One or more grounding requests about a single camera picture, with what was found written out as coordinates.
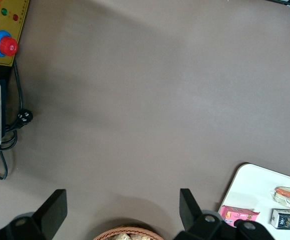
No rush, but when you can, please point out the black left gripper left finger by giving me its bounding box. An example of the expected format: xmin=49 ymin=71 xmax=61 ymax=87
xmin=31 ymin=188 xmax=68 ymax=240

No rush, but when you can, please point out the round brown wicker basket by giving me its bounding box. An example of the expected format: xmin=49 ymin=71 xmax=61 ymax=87
xmin=92 ymin=225 xmax=164 ymax=240

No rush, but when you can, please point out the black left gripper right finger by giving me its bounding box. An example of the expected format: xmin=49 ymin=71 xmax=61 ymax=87
xmin=179 ymin=188 xmax=223 ymax=240

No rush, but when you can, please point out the black power cable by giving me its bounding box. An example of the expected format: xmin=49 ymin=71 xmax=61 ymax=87
xmin=0 ymin=59 xmax=34 ymax=181

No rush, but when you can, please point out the pink snack pack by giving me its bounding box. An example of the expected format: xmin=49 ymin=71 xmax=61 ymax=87
xmin=219 ymin=204 xmax=261 ymax=228

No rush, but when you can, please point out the beige plastic tray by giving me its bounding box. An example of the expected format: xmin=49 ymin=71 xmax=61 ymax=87
xmin=218 ymin=162 xmax=290 ymax=240

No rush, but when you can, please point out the yellow control box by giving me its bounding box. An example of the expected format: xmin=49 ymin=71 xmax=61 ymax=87
xmin=0 ymin=0 xmax=31 ymax=149

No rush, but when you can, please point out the small black box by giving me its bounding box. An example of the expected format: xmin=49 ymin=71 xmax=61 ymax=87
xmin=270 ymin=208 xmax=290 ymax=231

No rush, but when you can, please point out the red emergency stop button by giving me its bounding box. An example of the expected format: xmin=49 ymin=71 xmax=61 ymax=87
xmin=0 ymin=29 xmax=19 ymax=58

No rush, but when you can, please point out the clear wrapped snack pack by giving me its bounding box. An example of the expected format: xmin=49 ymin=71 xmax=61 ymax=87
xmin=130 ymin=233 xmax=151 ymax=240
xmin=113 ymin=232 xmax=131 ymax=240

